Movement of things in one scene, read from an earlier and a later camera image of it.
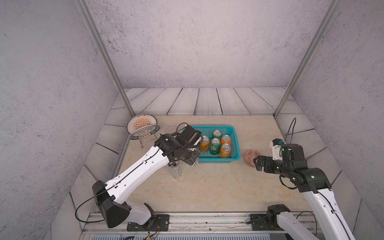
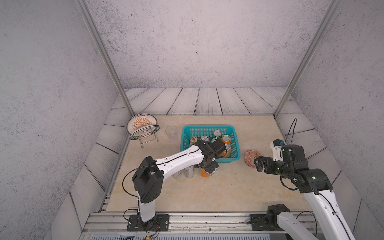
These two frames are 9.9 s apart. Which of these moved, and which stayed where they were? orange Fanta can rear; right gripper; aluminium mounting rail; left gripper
Moved: left gripper
Stayed: aluminium mounting rail; right gripper; orange Fanta can rear
